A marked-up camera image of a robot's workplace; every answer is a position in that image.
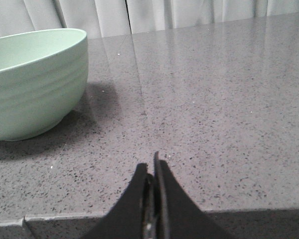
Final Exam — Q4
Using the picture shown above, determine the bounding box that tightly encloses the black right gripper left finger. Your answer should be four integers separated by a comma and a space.
82, 163, 149, 239

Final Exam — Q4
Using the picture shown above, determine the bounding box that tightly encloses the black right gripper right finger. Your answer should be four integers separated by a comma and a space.
153, 152, 234, 239

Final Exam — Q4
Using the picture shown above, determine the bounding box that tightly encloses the green ribbed bowl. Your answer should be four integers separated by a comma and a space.
0, 28, 88, 141

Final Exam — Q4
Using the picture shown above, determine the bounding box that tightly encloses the white curtain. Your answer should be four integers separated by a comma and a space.
0, 0, 299, 38

